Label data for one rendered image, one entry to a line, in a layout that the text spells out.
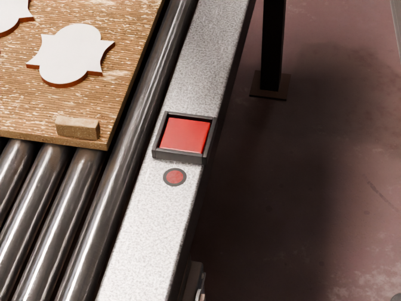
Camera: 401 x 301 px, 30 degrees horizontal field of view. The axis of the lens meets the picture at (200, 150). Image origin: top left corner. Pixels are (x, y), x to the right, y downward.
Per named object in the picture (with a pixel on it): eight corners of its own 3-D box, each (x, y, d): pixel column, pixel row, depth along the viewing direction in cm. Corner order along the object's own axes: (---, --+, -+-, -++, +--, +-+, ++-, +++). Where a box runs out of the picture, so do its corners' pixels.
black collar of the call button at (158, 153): (218, 125, 105) (217, 117, 104) (206, 165, 100) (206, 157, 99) (165, 118, 106) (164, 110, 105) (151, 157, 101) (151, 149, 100)
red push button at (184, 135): (210, 128, 105) (210, 122, 104) (202, 160, 101) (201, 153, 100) (169, 123, 106) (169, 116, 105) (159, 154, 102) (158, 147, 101)
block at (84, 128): (101, 132, 102) (99, 118, 100) (98, 142, 101) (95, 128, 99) (60, 127, 103) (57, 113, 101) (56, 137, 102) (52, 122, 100)
